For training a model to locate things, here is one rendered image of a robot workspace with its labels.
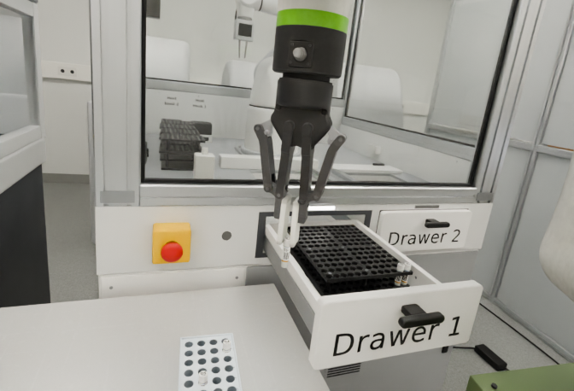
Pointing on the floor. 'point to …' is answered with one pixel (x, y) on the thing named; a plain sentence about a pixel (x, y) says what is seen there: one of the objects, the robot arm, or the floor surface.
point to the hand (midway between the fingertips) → (289, 220)
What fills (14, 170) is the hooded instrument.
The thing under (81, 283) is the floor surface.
